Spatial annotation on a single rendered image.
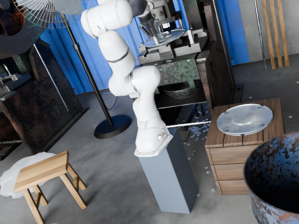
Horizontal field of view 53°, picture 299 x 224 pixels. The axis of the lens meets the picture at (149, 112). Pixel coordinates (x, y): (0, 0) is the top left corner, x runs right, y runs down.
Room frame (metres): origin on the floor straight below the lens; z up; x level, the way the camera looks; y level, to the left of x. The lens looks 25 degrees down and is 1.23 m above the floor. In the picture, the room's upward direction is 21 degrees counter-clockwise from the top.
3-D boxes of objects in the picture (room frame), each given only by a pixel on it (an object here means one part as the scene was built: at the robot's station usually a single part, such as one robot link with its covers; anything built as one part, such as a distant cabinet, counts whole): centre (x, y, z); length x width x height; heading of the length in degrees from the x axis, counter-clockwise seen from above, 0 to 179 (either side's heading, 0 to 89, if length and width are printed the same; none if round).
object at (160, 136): (1.31, 0.04, 0.52); 0.22 x 0.19 x 0.14; 147
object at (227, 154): (1.36, -0.46, 0.18); 0.40 x 0.38 x 0.35; 153
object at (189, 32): (1.87, -0.42, 0.75); 0.03 x 0.03 x 0.10; 62
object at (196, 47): (2.07, -0.32, 0.68); 0.45 x 0.30 x 0.06; 62
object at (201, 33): (1.99, -0.47, 0.76); 0.17 x 0.06 x 0.10; 62
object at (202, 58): (2.07, -0.62, 0.45); 0.92 x 0.12 x 0.90; 152
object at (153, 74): (1.33, -0.02, 0.71); 0.18 x 0.11 x 0.25; 74
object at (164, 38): (1.96, -0.26, 0.78); 0.29 x 0.29 x 0.01
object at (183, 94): (2.07, -0.32, 0.36); 0.34 x 0.34 x 0.10
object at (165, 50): (1.92, -0.24, 0.72); 0.25 x 0.14 x 0.14; 152
